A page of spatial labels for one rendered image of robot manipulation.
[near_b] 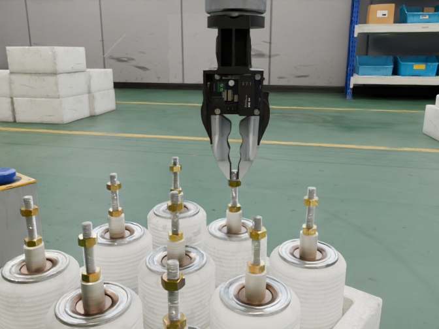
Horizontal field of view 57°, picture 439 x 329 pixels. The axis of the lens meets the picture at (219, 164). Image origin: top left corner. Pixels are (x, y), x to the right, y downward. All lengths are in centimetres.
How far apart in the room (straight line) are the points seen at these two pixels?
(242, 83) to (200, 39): 528
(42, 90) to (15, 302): 278
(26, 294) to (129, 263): 13
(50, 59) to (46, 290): 272
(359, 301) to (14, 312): 42
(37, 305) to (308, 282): 31
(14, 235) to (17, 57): 270
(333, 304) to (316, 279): 5
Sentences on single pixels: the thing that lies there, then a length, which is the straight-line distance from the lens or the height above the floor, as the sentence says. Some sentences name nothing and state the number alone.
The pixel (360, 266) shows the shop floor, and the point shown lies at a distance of 107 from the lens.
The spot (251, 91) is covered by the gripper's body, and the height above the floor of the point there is 46.
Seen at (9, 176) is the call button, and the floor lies 32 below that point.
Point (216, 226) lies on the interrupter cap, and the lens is 60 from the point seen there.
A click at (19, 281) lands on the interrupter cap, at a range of 52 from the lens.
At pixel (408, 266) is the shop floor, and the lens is 112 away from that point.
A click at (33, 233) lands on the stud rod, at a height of 30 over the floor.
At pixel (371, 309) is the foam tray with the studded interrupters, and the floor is 18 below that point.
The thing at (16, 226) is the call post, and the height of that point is 25.
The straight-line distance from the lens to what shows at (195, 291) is 50.
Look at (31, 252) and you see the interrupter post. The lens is 53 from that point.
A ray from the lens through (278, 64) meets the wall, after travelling 555.
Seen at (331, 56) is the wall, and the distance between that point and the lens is 552.
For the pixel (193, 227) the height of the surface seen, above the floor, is 24.
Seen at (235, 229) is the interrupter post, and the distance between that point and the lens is 59.
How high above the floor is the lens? 50
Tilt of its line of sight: 15 degrees down
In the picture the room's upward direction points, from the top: straight up
